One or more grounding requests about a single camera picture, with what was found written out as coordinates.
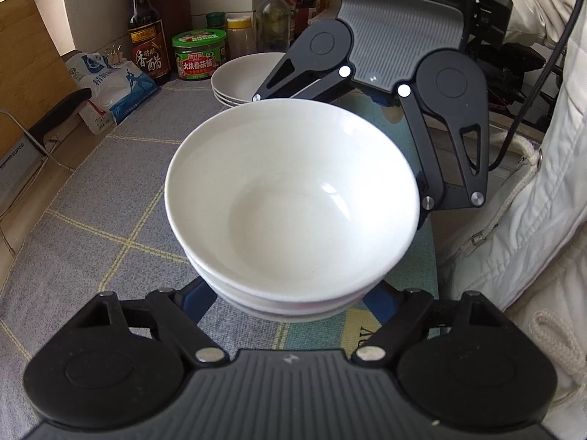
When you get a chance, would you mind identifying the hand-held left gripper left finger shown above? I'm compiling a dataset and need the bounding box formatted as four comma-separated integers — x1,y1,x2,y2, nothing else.
87,279,230,365

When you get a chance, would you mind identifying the yellow-capped spice jar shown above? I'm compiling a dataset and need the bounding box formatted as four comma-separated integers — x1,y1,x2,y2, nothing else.
226,15,254,58

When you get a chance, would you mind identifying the red-labelled bottle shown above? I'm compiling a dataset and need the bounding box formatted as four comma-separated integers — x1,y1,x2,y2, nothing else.
282,0,338,37

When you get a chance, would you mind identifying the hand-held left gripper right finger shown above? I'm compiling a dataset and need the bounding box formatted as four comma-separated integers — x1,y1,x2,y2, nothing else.
351,284,496,365

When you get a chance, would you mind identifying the green-lidded sauce jar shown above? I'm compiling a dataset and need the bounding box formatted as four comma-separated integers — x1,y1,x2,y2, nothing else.
172,29,229,82

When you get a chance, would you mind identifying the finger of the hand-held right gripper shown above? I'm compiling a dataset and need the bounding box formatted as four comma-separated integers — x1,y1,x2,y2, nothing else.
397,83,488,212
251,52,355,103

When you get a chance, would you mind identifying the black cable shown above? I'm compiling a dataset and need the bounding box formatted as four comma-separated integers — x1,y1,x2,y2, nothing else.
488,0,587,170

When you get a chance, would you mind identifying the dark vinegar bottle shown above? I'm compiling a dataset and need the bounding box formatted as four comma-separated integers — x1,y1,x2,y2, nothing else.
127,0,171,87

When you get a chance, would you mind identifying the bamboo cutting board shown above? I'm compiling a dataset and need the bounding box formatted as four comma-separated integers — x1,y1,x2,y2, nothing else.
0,0,79,161

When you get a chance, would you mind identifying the grey checked table cloth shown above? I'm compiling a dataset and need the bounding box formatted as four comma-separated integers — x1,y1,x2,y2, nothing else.
0,78,441,377

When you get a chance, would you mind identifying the person's white jacket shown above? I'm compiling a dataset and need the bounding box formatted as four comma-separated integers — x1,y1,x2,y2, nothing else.
435,0,587,440

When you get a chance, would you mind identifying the red-capped clear glass bottle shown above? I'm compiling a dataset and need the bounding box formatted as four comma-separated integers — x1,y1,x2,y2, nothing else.
255,0,296,53

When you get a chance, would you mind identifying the blue and white salt bag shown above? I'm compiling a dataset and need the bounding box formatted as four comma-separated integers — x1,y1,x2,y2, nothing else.
64,51,159,135

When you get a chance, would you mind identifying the dark red knife block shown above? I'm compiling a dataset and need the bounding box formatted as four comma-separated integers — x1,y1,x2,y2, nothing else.
146,0,193,51

